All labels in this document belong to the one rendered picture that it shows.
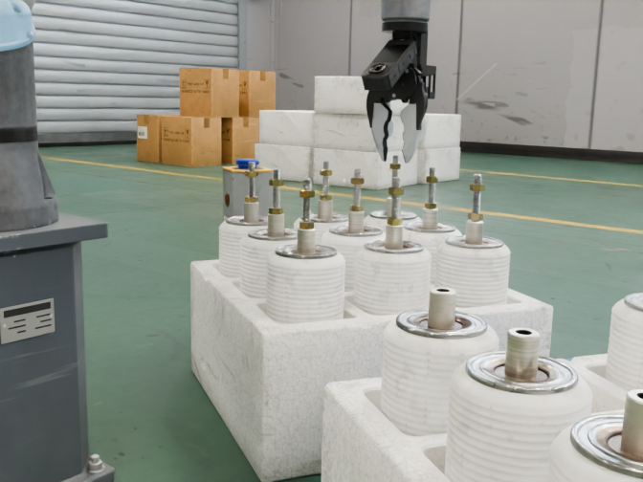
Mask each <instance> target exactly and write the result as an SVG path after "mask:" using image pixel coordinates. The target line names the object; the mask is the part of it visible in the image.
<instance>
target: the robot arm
mask: <svg viewBox="0 0 643 482"><path fill-rule="evenodd" d="M35 1H36V0H0V232H7V231H17V230H29V229H35V228H40V227H45V226H48V225H51V224H53V223H55V222H57V221H58V201H57V198H56V196H55V191H54V189H53V186H52V183H51V181H50V178H49V176H48V173H47V170H46V168H45V165H44V164H43V161H42V158H41V156H40V153H39V150H38V140H37V119H36V98H35V77H34V56H33V40H34V36H35V34H36V30H35V27H34V24H33V21H32V14H31V11H32V9H33V5H34V3H35ZM380 8H381V9H382V14H381V19H382V20H383V21H384V23H382V33H392V40H389V41H388V43H387V44H386V45H385V47H384V48H383V49H382V50H381V51H380V53H379V54H377V55H376V57H375V58H374V59H373V60H372V62H371V63H370V64H369V65H368V66H367V68H366V69H365V70H364V72H363V73H362V74H361V77H362V81H363V84H364V88H365V90H368V94H367V97H366V111H367V116H368V121H369V127H370V128H371V132H372V137H373V140H374V142H375V146H376V149H377V151H378V153H379V155H380V158H381V160H382V161H383V162H386V161H387V155H388V144H387V139H388V138H389V137H390V136H391V135H392V132H393V122H392V120H391V117H392V110H391V109H390V102H391V101H392V100H398V99H400V100H401V101H402V102H403V103H409V104H408V105H407V106H406V107H405V108H404V109H403V110H402V111H401V113H400V115H401V121H402V123H403V124H404V132H403V135H402V137H403V141H404V145H403V149H402V153H403V156H404V160H405V163H409V162H410V160H411V158H412V157H413V155H414V153H415V151H416V148H417V145H418V143H419V142H420V141H421V140H422V139H423V138H425V136H426V125H425V124H424V122H423V121H422V120H423V119H424V116H425V114H426V111H427V107H428V99H434V96H435V77H436V66H430V65H427V50H428V23H426V22H428V21H429V20H430V17H431V0H382V2H381V3H380ZM432 76H433V83H432V92H431V79H432ZM426 77H429V86H428V87H426ZM426 93H428V95H427V94H426ZM409 100H410V101H409Z"/></svg>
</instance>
